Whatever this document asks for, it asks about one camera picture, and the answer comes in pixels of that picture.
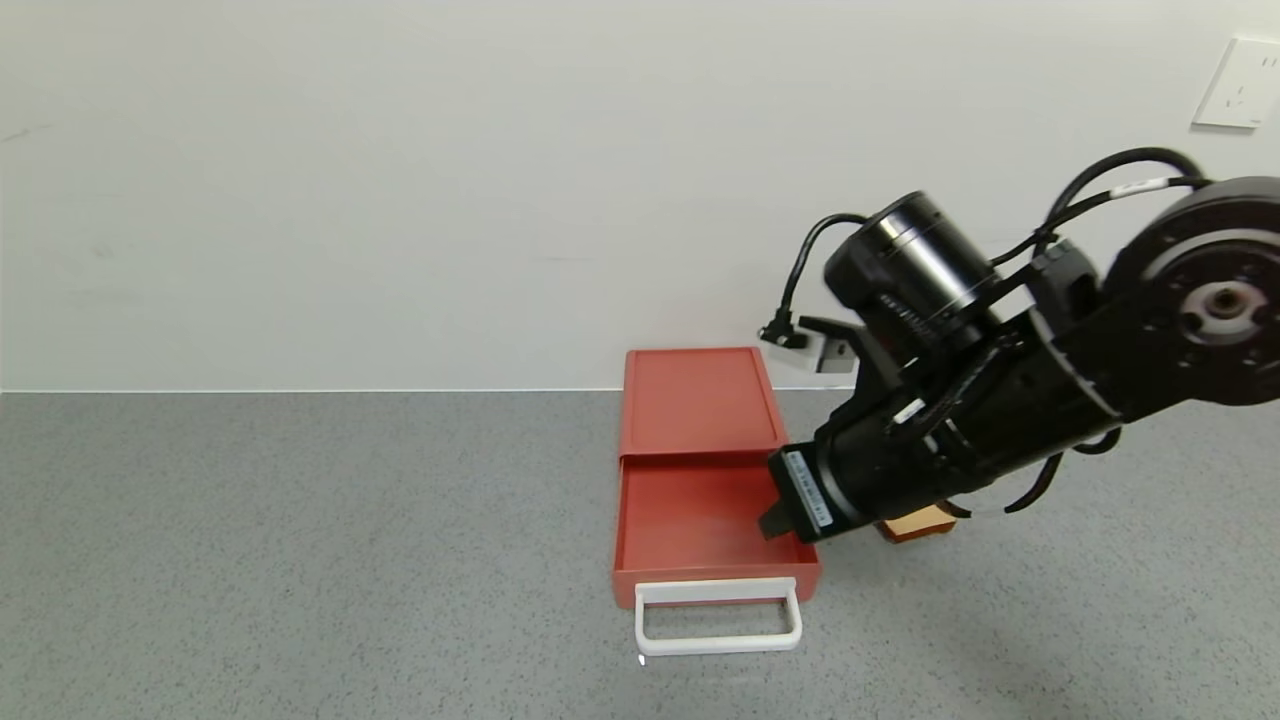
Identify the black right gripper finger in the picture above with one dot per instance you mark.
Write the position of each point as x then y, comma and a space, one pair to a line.
782, 520

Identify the toy toast slice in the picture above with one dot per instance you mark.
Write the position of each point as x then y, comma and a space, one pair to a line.
915, 526

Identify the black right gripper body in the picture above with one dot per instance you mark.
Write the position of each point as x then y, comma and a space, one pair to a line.
806, 494

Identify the white wall socket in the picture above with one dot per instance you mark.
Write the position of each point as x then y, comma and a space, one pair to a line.
1240, 85

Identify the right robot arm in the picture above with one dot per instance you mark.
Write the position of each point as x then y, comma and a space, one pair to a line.
1200, 300

